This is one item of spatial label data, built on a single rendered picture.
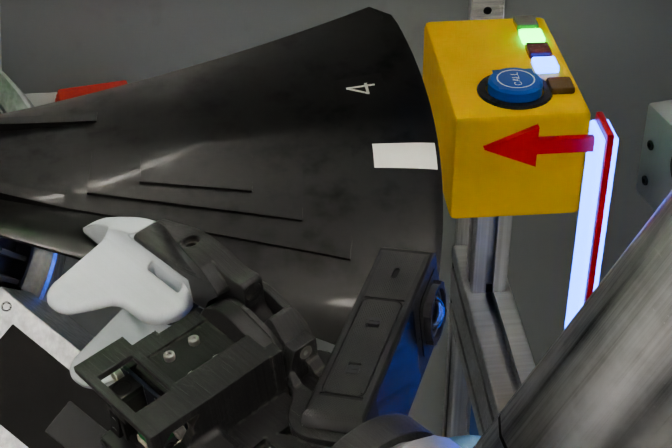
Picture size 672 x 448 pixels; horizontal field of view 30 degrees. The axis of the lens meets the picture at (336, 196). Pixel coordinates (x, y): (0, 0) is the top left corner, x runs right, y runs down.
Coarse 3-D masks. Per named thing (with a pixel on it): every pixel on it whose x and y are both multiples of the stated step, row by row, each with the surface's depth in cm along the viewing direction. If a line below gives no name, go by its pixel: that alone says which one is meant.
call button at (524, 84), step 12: (504, 72) 93; (516, 72) 93; (528, 72) 93; (492, 84) 91; (504, 84) 91; (516, 84) 91; (528, 84) 91; (540, 84) 91; (492, 96) 92; (504, 96) 91; (516, 96) 90; (528, 96) 91; (540, 96) 92
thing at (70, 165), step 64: (256, 64) 68; (320, 64) 68; (384, 64) 68; (0, 128) 65; (64, 128) 65; (128, 128) 65; (192, 128) 64; (256, 128) 64; (320, 128) 64; (384, 128) 64; (0, 192) 60; (64, 192) 61; (128, 192) 61; (192, 192) 61; (256, 192) 61; (320, 192) 61; (384, 192) 62; (256, 256) 59; (320, 256) 59; (320, 320) 57
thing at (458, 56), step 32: (448, 32) 101; (480, 32) 101; (512, 32) 100; (544, 32) 100; (448, 64) 96; (480, 64) 96; (512, 64) 96; (448, 96) 92; (480, 96) 92; (544, 96) 91; (576, 96) 92; (448, 128) 92; (480, 128) 90; (512, 128) 90; (544, 128) 90; (576, 128) 91; (448, 160) 93; (480, 160) 91; (512, 160) 92; (544, 160) 92; (576, 160) 92; (448, 192) 94; (480, 192) 93; (512, 192) 93; (544, 192) 93; (576, 192) 94
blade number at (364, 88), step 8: (336, 80) 67; (344, 80) 67; (352, 80) 67; (360, 80) 67; (368, 80) 67; (376, 80) 67; (336, 88) 66; (344, 88) 66; (352, 88) 66; (360, 88) 66; (368, 88) 66; (376, 88) 66; (384, 88) 66; (336, 96) 66; (344, 96) 66; (352, 96) 66; (360, 96) 66; (368, 96) 66; (376, 96) 66; (384, 96) 66
